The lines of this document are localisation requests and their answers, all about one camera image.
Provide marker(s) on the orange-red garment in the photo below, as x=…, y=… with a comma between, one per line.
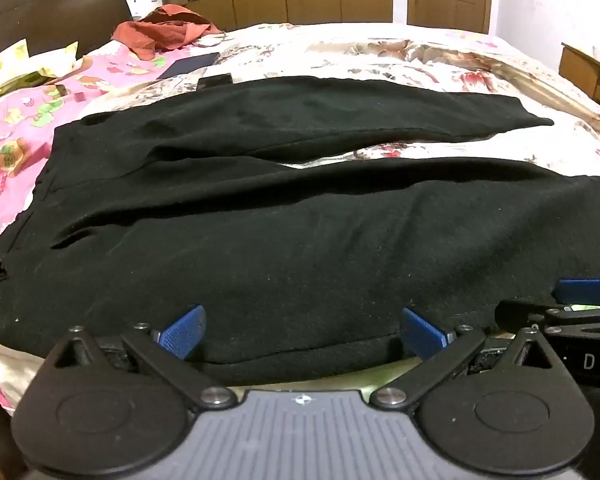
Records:
x=165, y=27

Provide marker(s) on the pink printed bed sheet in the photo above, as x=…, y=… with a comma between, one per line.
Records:
x=105, y=70

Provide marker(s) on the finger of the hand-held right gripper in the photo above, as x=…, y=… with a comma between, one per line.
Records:
x=585, y=290
x=525, y=316

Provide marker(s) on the floral satin bedspread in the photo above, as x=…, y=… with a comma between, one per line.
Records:
x=380, y=50

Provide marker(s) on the black pants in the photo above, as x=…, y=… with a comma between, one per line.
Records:
x=290, y=240

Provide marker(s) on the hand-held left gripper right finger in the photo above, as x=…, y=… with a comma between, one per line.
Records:
x=422, y=332

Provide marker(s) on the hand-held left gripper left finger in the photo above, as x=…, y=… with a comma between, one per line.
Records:
x=182, y=331

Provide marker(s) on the dark wooden headboard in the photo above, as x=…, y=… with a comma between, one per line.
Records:
x=55, y=15

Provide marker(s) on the yellow-green patterned pillow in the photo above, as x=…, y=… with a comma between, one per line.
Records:
x=10, y=67

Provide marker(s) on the black phone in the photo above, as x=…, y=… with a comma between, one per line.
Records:
x=215, y=81

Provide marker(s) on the dark blue notebook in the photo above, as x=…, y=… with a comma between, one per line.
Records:
x=187, y=66

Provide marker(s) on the wooden nightstand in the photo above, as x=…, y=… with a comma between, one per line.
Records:
x=582, y=72

